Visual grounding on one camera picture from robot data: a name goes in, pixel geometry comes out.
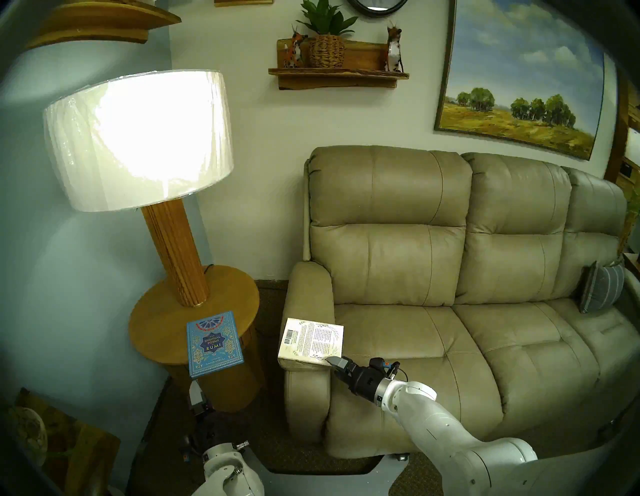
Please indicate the cream hardcover book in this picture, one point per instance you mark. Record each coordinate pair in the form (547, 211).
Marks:
(312, 340)

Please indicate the orange fox figurine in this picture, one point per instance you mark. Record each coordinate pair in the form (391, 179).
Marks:
(295, 50)
(395, 50)

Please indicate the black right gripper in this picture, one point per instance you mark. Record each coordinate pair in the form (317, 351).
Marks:
(367, 384)

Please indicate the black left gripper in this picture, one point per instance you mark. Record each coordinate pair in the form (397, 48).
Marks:
(202, 425)

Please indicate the blue Rumi poems book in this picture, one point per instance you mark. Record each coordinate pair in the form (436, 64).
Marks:
(215, 345)

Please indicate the beige leather sofa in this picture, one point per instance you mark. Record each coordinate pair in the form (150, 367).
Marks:
(425, 260)

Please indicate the wooden crate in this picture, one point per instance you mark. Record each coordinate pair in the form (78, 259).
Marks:
(85, 450)

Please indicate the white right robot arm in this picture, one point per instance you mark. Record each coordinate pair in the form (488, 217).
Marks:
(440, 440)

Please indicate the small wooden wall shelf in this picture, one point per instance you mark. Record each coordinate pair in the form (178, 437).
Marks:
(242, 2)

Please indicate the wooden corner shelf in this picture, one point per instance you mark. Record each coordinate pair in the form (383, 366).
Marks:
(100, 22)

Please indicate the green plant in wicker pot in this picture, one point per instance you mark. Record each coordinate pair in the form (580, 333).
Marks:
(327, 50)

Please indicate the round dark wall clock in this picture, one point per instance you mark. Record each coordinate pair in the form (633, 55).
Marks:
(377, 6)

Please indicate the framed landscape painting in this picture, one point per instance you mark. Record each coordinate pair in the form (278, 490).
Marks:
(520, 65)

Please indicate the wooden door frame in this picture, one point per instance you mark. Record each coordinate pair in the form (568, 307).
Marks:
(617, 140)

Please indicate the grey striped cushion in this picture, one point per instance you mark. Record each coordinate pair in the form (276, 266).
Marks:
(602, 287)

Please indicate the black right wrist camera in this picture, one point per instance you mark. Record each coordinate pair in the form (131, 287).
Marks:
(380, 367)

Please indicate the round wooden side table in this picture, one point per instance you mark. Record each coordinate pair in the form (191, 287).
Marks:
(160, 330)

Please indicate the wood slice decorative ball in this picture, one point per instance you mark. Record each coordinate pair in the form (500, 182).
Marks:
(27, 432)

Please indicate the wooden lamp with white shade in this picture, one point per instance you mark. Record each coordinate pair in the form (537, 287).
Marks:
(140, 140)

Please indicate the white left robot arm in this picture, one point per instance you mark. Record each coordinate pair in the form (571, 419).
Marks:
(230, 472)

